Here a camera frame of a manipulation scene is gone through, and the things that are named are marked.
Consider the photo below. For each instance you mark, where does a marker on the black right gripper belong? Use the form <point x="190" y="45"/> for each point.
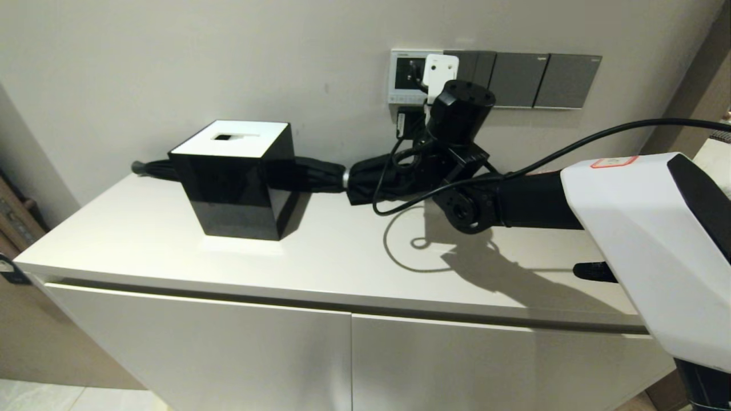
<point x="426" y="134"/>

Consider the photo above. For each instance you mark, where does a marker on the white wall thermostat panel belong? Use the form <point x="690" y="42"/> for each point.
<point x="400" y="94"/>

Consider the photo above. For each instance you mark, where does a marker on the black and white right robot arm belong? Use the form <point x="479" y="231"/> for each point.
<point x="639" y="228"/>

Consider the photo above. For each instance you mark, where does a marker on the black folded umbrella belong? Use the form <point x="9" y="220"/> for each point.
<point x="365" y="180"/>

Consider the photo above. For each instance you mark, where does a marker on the white sideboard cabinet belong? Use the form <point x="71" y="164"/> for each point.
<point x="320" y="257"/>

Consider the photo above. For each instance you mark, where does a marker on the black tissue box white lid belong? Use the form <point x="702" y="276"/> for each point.
<point x="234" y="188"/>

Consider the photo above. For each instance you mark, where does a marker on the white cabinet door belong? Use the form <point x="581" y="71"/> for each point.
<point x="485" y="371"/>
<point x="217" y="354"/>

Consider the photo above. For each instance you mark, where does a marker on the white bed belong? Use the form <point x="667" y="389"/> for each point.
<point x="719" y="151"/>

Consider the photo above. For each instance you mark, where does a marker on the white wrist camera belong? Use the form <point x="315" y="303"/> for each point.
<point x="442" y="74"/>

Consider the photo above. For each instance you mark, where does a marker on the grey triple rocker wall switch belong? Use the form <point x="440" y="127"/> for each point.
<point x="477" y="71"/>

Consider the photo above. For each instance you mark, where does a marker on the grey single wall switch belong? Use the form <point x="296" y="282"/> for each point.
<point x="519" y="80"/>
<point x="568" y="81"/>

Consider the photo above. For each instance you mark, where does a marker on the brown wooden door frame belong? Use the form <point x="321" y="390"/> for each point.
<point x="702" y="74"/>

